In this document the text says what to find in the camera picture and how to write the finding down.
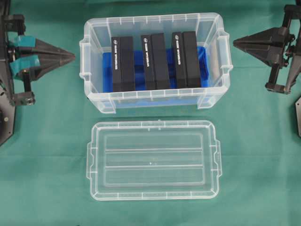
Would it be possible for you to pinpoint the clear plastic storage box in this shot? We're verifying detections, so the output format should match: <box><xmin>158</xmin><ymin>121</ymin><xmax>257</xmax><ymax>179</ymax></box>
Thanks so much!
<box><xmin>79</xmin><ymin>12</ymin><xmax>233</xmax><ymax>114</ymax></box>

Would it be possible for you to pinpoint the left black camera box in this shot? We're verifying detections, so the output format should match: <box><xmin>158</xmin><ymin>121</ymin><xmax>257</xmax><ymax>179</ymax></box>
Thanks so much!
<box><xmin>111</xmin><ymin>36</ymin><xmax>135</xmax><ymax>92</ymax></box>

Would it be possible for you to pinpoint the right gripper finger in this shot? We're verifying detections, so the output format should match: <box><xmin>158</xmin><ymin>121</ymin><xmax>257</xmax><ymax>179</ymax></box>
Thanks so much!
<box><xmin>233</xmin><ymin>26</ymin><xmax>290</xmax><ymax>46</ymax></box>
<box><xmin>234</xmin><ymin>44</ymin><xmax>285</xmax><ymax>68</ymax></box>

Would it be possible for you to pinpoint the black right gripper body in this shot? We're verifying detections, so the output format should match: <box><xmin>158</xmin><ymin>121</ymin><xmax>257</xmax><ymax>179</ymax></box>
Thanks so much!
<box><xmin>266</xmin><ymin>4</ymin><xmax>301</xmax><ymax>94</ymax></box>

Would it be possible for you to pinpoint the clear plastic box lid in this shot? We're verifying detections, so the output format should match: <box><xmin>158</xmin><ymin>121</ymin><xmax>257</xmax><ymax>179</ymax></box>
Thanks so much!
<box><xmin>86</xmin><ymin>120</ymin><xmax>222</xmax><ymax>201</ymax></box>

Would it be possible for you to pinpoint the right black camera box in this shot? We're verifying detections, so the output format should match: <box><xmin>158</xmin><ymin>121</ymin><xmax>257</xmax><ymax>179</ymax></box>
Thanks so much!
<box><xmin>172</xmin><ymin>31</ymin><xmax>201</xmax><ymax>89</ymax></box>

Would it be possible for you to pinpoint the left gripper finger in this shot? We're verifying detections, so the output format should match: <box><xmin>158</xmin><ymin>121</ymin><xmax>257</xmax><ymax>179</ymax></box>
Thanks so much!
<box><xmin>9</xmin><ymin>35</ymin><xmax>75</xmax><ymax>57</ymax></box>
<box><xmin>10</xmin><ymin>55</ymin><xmax>75</xmax><ymax>81</ymax></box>

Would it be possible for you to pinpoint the middle black camera box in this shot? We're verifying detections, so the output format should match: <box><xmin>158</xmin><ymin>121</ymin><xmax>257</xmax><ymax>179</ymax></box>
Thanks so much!
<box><xmin>141</xmin><ymin>33</ymin><xmax>170</xmax><ymax>90</ymax></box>

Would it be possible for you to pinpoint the black camera box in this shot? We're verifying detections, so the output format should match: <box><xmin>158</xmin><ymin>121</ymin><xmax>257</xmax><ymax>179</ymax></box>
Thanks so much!
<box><xmin>172</xmin><ymin>31</ymin><xmax>201</xmax><ymax>89</ymax></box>
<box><xmin>111</xmin><ymin>36</ymin><xmax>135</xmax><ymax>92</ymax></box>
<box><xmin>141</xmin><ymin>33</ymin><xmax>170</xmax><ymax>90</ymax></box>

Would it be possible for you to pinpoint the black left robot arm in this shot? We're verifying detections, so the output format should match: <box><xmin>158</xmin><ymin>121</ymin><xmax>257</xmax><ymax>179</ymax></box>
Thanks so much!
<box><xmin>0</xmin><ymin>0</ymin><xmax>75</xmax><ymax>144</ymax></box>

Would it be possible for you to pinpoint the green table cloth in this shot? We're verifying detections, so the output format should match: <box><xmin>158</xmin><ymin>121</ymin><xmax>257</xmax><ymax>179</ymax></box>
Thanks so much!
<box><xmin>0</xmin><ymin>0</ymin><xmax>301</xmax><ymax>226</ymax></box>

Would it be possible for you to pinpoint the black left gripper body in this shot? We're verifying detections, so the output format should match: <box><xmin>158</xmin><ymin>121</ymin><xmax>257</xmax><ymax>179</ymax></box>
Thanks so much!
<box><xmin>3</xmin><ymin>15</ymin><xmax>36</xmax><ymax>106</ymax></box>

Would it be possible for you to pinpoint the blue foam insert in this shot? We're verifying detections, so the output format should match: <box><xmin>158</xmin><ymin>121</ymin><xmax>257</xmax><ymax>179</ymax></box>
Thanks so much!
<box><xmin>103</xmin><ymin>46</ymin><xmax>210</xmax><ymax>108</ymax></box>

